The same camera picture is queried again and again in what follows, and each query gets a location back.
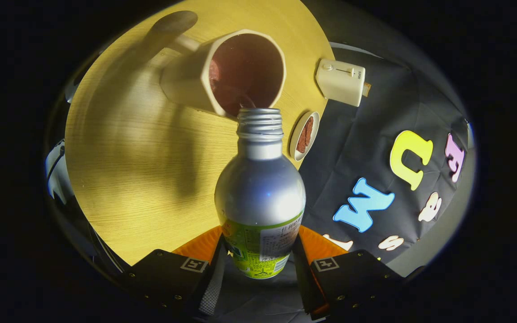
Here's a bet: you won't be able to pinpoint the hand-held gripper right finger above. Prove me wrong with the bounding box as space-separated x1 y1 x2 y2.
292 225 405 320

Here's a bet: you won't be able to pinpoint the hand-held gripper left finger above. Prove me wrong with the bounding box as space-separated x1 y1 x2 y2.
122 225 230 319

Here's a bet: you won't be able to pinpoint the silver bottle with green label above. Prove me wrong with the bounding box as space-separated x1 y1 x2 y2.
215 108 307 279

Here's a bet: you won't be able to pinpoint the beige cup with wooden handle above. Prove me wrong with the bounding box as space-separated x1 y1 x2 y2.
144 10 287 118

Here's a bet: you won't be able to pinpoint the wooden table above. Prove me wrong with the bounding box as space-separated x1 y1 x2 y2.
65 0 335 266

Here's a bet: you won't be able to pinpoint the white oval plate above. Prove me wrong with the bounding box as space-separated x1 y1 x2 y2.
289 111 320 162

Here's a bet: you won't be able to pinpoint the black backdrop cloth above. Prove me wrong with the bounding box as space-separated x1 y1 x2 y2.
297 43 477 265

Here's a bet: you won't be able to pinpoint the brown food pieces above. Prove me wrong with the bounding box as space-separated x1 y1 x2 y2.
296 117 314 154

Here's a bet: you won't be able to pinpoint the white toaster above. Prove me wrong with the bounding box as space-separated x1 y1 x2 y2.
315 58 367 107

